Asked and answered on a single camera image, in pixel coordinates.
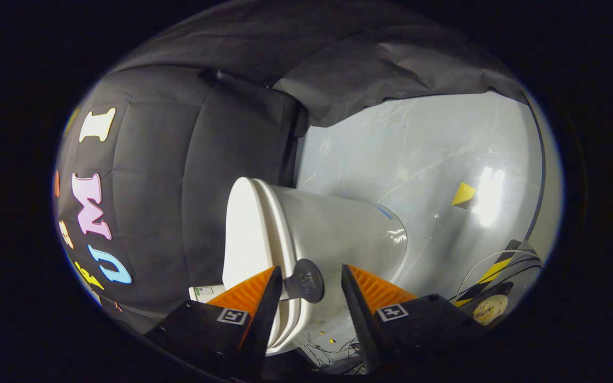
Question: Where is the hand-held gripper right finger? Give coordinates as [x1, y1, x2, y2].
[341, 264, 486, 374]

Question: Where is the thin white cable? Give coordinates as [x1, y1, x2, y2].
[455, 249, 544, 301]

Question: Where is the white labelled box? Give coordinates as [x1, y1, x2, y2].
[188, 285, 227, 304]

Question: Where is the black yellow hazard tape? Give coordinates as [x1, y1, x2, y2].
[453, 239, 539, 308]

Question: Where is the white toilet seat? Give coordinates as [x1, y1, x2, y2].
[253, 180, 308, 356]

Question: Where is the cream round object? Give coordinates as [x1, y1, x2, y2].
[473, 294, 510, 326]

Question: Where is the white toilet bowl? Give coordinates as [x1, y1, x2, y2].
[269, 184, 409, 341]

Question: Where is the tangle of thin cables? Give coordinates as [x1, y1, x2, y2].
[304, 330, 367, 374]

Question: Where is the black backdrop cloth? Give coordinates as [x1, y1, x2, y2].
[54, 0, 526, 333]

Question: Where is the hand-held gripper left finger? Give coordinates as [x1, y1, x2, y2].
[144, 266, 284, 382]

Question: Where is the yellow wedge block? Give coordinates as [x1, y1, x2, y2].
[451, 182, 476, 209]

